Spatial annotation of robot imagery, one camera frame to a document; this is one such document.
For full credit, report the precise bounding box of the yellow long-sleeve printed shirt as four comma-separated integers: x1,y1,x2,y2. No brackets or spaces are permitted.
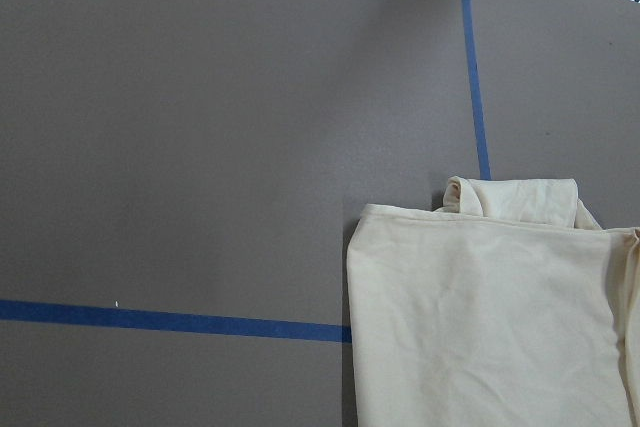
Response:
347,177,639,426

